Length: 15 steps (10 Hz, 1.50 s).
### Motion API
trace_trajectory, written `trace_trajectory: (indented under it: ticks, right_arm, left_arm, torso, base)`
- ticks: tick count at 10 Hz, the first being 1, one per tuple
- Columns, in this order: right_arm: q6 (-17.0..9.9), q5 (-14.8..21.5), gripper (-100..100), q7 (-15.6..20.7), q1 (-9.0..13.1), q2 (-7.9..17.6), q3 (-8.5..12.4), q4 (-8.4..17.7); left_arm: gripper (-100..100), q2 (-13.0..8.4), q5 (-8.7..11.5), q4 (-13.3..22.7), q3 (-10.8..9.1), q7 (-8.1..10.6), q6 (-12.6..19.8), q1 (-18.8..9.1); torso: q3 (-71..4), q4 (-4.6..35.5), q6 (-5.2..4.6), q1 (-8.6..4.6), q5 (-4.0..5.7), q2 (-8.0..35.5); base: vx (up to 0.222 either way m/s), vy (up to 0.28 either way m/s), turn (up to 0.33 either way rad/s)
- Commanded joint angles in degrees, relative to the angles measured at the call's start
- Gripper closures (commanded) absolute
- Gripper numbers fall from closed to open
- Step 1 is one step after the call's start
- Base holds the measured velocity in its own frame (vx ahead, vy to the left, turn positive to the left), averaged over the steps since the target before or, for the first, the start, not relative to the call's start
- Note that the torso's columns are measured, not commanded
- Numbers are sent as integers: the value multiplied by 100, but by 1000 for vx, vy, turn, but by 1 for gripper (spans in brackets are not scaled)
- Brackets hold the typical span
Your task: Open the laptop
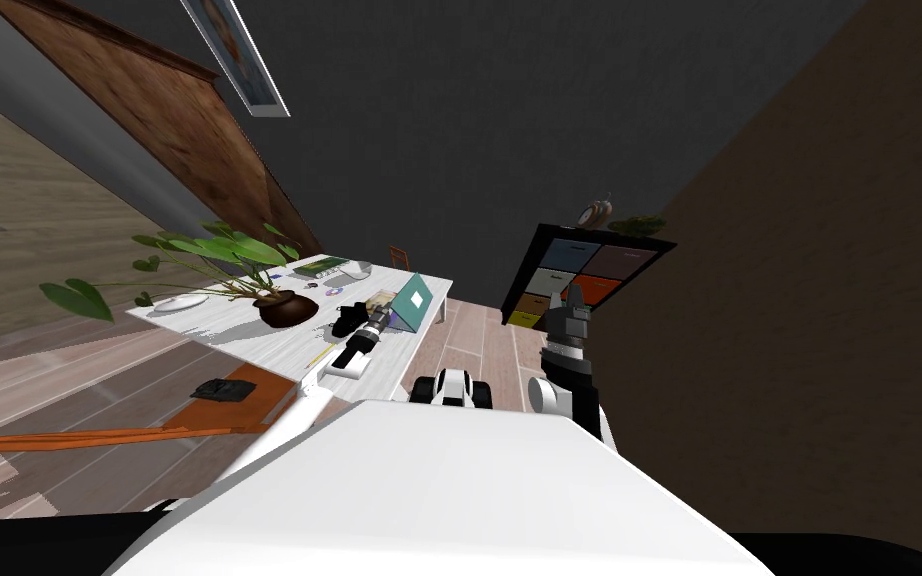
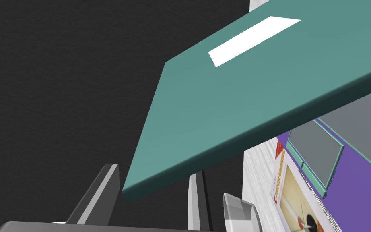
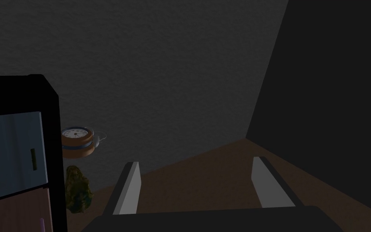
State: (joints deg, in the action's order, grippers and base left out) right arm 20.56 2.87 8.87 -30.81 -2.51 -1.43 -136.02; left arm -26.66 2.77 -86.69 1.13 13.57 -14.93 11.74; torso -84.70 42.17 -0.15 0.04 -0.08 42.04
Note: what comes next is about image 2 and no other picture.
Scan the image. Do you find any teal table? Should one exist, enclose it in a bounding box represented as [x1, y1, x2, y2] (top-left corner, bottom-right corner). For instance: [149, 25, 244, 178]
[121, 0, 371, 203]

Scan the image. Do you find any teal framed grey panel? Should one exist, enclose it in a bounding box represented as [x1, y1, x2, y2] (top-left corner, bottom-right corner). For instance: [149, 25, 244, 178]
[284, 84, 371, 199]

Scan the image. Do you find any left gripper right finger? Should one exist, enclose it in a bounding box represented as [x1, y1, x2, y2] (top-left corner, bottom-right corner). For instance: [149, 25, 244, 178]
[187, 170, 213, 232]

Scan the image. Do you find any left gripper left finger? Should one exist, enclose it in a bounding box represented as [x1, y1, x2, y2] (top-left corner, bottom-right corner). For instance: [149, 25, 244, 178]
[65, 163, 121, 226]

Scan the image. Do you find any book with beige cover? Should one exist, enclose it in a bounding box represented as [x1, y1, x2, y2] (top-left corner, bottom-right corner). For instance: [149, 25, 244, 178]
[241, 137, 344, 232]

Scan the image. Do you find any white flat sheet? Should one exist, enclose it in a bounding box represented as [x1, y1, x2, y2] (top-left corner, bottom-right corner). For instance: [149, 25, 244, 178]
[208, 16, 302, 68]

